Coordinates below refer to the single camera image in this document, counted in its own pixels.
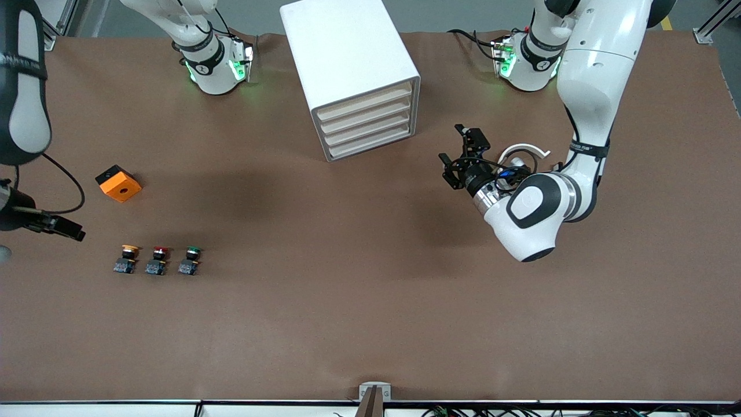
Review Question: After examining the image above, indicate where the yellow push button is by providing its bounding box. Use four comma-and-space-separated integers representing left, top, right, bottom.
113, 244, 141, 275

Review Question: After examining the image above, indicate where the orange black button box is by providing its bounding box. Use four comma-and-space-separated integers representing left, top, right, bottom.
95, 164, 142, 203

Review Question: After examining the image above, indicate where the red push button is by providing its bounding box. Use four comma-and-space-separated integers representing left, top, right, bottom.
145, 246, 172, 276

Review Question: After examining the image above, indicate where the green push button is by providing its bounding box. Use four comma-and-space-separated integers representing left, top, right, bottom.
178, 246, 204, 276

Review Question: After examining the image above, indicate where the brown table cover sheet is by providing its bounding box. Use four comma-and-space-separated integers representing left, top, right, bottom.
0, 32, 741, 402

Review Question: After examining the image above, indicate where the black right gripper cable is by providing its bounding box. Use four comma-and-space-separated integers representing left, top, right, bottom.
35, 152, 86, 215

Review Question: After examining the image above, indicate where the white curved cable piece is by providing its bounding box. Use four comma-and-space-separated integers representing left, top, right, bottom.
498, 143, 551, 174

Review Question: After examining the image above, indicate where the black arm base cable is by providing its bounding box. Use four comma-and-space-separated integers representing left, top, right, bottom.
447, 28, 504, 61

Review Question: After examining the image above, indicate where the aluminium frame profile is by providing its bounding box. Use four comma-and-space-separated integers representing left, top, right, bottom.
693, 0, 741, 46
35, 0, 58, 52

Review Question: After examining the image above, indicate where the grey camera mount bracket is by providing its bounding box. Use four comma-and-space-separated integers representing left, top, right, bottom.
358, 382, 392, 417

